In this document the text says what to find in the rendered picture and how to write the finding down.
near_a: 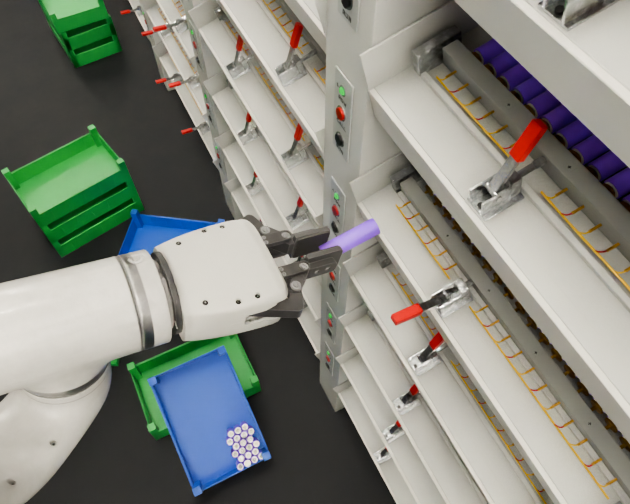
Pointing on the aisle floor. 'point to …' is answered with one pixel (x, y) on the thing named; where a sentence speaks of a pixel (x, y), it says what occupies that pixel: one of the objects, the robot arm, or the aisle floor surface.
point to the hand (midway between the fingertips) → (314, 252)
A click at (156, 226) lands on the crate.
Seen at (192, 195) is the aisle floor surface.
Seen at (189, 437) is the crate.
